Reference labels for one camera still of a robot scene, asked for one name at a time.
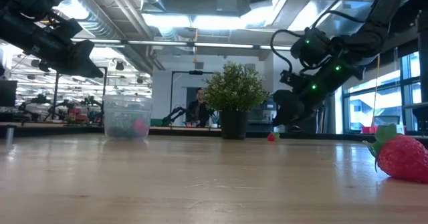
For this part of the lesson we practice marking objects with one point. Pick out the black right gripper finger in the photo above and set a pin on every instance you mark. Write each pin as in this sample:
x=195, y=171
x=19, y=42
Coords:
x=287, y=108

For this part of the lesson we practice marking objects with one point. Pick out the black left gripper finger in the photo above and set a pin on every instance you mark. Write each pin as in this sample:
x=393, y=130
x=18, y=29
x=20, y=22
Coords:
x=80, y=61

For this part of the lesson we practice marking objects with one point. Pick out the small red strawberry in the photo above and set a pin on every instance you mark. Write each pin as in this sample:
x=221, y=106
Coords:
x=271, y=137
x=141, y=127

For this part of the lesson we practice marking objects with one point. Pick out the large red strawberry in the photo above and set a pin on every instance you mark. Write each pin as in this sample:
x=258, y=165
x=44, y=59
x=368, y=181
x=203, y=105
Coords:
x=401, y=160

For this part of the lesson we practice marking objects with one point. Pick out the black background robot arm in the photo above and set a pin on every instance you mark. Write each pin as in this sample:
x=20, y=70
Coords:
x=174, y=113

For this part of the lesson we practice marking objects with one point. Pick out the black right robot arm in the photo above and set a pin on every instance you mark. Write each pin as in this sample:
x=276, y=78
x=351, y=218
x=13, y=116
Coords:
x=384, y=16

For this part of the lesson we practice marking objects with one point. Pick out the clear plastic tupperware container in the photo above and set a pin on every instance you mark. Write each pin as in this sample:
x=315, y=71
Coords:
x=127, y=110

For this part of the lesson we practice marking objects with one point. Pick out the artificial green plant black pot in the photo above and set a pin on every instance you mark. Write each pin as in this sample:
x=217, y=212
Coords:
x=234, y=90

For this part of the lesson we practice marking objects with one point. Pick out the red plastic bin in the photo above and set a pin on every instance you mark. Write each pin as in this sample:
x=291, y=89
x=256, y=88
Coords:
x=369, y=129

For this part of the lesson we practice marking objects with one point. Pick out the small plant white pot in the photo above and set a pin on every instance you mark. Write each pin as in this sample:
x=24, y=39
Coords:
x=215, y=120

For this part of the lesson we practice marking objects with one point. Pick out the person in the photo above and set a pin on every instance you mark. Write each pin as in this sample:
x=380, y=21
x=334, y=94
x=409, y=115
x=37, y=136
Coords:
x=199, y=110

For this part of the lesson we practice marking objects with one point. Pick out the long ceiling light strip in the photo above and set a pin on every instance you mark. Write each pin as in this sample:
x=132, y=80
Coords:
x=200, y=44

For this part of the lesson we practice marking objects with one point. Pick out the wood-topped grey workbench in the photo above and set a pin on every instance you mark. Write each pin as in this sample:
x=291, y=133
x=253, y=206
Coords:
x=174, y=128

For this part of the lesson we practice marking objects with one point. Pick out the silver ventilation duct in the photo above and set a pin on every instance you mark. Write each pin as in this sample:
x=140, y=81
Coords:
x=100, y=23

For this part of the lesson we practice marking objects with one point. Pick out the grey metal post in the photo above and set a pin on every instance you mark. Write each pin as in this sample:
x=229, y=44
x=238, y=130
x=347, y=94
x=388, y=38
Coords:
x=10, y=133

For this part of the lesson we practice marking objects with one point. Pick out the black gantry frame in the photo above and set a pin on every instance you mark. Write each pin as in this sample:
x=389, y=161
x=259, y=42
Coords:
x=192, y=72

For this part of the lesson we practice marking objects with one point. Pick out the black aluminium table frame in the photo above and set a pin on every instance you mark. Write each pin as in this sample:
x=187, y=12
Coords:
x=187, y=133

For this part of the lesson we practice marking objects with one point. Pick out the black rack frame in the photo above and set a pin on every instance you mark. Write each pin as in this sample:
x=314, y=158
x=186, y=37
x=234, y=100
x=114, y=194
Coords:
x=423, y=67

